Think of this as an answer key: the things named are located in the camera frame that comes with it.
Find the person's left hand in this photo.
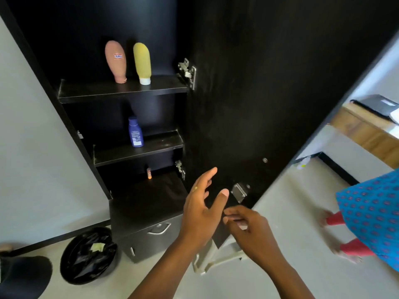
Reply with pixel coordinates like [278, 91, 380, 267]
[179, 167, 230, 246]

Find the person's right hand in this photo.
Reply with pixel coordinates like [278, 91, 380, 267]
[223, 205, 283, 271]

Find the black cabinet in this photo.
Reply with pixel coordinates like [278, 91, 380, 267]
[0, 0, 200, 264]

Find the blue bottle with label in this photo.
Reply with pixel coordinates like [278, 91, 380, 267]
[128, 116, 144, 148]

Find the yellow teardrop bottle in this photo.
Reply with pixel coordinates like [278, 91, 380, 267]
[133, 42, 152, 86]

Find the pink rounded bottle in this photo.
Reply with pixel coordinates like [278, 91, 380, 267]
[104, 40, 128, 84]

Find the person's right forearm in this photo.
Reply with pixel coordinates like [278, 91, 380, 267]
[252, 258, 315, 299]

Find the person's left forearm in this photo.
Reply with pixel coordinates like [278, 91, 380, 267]
[129, 236, 203, 299]

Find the black cabinet door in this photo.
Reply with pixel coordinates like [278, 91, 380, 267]
[184, 0, 399, 250]

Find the metal upper cabinet hinge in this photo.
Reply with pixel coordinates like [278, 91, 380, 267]
[177, 58, 197, 91]

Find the beige plastic stool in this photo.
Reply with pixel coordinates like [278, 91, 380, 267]
[192, 236, 247, 275]

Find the silver door latch plate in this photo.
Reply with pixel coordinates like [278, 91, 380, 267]
[230, 183, 249, 203]

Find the black plastic bin liner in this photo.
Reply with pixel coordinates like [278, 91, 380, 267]
[62, 230, 116, 282]

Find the black round trash bin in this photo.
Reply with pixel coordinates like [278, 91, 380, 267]
[59, 227, 118, 285]

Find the wooden table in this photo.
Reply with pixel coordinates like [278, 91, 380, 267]
[330, 102, 399, 169]

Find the black cylindrical bin with sticker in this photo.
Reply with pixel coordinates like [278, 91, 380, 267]
[0, 255, 53, 299]

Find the silver drawer handle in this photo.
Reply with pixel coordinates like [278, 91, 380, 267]
[146, 222, 172, 235]

